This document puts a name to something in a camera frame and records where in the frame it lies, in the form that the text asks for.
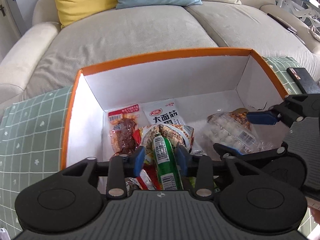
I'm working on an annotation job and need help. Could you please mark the clear bag white balls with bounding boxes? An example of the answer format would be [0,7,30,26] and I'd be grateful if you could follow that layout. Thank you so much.
[203,112,264,154]

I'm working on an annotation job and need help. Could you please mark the green sausage stick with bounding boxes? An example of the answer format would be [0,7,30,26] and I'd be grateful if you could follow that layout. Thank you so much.
[152,134,183,191]

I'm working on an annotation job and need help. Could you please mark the fries snack bag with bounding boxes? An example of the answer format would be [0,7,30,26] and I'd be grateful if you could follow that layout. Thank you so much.
[133,124,194,165]

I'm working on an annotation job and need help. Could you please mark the clear bag of nuts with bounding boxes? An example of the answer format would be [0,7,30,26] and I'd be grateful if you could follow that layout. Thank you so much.
[228,108,251,131]

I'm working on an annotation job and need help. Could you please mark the black notebook on table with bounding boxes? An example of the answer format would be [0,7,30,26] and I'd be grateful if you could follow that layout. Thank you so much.
[286,68,320,94]

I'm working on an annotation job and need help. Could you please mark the red meat snack packet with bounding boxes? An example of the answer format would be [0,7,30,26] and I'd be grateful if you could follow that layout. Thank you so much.
[107,104,140,155]

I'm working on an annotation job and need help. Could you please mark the orange cardboard box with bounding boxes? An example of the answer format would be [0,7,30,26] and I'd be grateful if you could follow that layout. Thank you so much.
[60,48,290,168]

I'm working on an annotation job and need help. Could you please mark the white gluten snack packet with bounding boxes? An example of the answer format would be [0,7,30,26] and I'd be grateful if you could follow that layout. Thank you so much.
[143,99,185,125]

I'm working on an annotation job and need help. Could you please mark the dark book on sofa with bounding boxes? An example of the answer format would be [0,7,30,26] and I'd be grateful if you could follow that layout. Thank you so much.
[267,13,297,34]

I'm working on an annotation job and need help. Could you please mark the green checked tablecloth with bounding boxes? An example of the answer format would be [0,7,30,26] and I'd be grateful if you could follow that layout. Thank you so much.
[0,56,320,240]

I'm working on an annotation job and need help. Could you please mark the beige fabric sofa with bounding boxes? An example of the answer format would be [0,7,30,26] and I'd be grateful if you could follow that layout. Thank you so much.
[1,0,319,110]

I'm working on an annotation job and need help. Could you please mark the white door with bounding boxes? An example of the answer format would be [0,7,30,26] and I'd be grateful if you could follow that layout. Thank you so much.
[1,0,21,47]

